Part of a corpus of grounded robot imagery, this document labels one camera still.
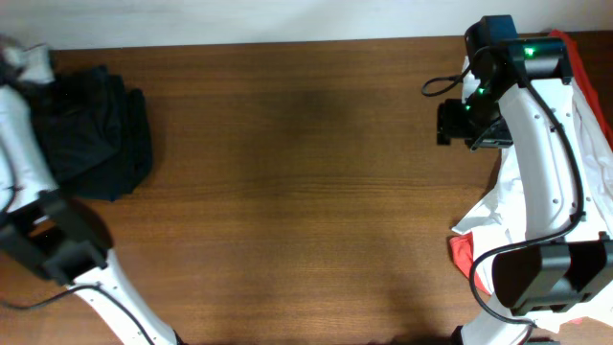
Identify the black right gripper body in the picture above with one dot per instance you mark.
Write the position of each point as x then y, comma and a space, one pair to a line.
477, 122

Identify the dark green Nike t-shirt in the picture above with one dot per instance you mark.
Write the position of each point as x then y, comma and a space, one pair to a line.
79, 121

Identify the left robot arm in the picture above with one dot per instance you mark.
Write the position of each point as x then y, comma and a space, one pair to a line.
61, 240

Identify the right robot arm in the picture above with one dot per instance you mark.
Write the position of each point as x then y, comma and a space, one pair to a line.
561, 268

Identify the folded black clothes stack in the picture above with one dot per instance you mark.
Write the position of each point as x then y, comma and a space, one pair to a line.
122, 173

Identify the white t-shirt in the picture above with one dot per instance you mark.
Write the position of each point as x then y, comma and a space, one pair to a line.
589, 158

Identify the red garment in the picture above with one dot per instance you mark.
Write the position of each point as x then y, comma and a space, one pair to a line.
589, 91

